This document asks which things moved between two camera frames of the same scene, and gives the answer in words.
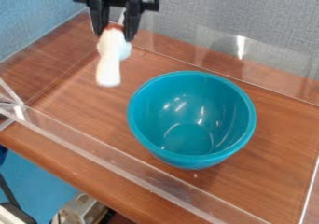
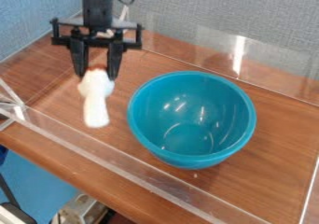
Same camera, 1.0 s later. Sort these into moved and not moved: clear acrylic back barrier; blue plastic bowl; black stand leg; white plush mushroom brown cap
Moved: white plush mushroom brown cap
Not moved: blue plastic bowl; black stand leg; clear acrylic back barrier
